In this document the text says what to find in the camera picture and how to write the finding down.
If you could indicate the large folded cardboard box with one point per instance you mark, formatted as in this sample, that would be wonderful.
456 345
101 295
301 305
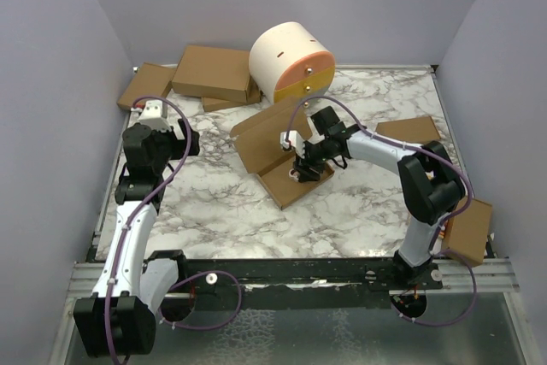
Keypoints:
213 72

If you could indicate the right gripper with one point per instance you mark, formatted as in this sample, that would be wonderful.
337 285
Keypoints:
303 166

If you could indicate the cardboard box under large box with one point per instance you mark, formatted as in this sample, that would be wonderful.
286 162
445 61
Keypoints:
213 104

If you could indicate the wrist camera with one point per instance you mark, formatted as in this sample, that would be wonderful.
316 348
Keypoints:
292 141
155 115

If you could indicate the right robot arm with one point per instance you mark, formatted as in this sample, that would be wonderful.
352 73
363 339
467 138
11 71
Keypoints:
432 186

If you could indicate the round cream drawer cabinet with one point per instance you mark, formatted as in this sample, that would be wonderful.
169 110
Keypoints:
288 61

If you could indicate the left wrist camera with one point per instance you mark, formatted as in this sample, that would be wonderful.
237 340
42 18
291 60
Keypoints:
155 115

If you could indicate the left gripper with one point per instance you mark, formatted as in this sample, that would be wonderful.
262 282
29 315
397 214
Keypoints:
181 144

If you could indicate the cardboard box under book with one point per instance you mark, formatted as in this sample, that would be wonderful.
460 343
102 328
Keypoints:
466 234

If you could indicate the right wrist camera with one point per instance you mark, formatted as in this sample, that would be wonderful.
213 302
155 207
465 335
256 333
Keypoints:
292 141

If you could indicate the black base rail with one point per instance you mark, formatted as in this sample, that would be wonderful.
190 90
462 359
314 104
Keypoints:
282 284

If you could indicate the small folded cardboard box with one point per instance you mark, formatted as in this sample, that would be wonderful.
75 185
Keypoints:
419 130

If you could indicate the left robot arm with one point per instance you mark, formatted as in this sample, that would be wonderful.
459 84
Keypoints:
119 317

